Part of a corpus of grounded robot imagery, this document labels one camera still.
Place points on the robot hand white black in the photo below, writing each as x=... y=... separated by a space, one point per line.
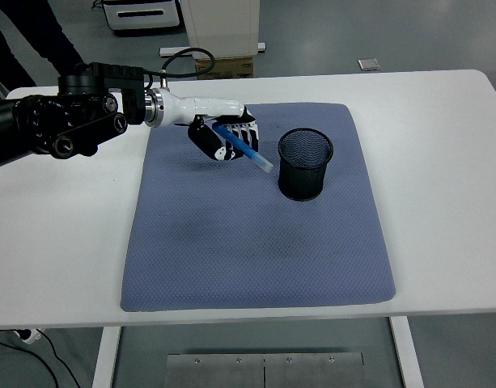
x=203 y=107

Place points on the blue marker with clear cap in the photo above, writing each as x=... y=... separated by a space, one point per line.
x=247 y=153

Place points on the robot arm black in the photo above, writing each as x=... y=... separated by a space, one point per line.
x=69 y=121

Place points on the black mesh pen holder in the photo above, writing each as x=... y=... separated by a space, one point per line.
x=302 y=182

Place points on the cardboard box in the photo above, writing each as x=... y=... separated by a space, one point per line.
x=231 y=69

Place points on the white base bar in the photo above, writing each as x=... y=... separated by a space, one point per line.
x=175 y=51

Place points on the white cabinet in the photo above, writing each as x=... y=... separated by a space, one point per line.
x=223 y=28

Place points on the white appliance with dark slot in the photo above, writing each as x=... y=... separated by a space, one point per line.
x=142 y=18

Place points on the blue-grey textured mat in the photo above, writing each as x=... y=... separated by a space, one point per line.
x=251 y=250

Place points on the grey floor socket plate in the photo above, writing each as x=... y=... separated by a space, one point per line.
x=369 y=64

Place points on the person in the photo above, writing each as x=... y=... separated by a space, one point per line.
x=45 y=36

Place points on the grey metal plate with screws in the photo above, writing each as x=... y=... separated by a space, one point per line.
x=231 y=372

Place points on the white table leg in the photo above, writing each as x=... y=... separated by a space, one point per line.
x=407 y=355
x=106 y=359

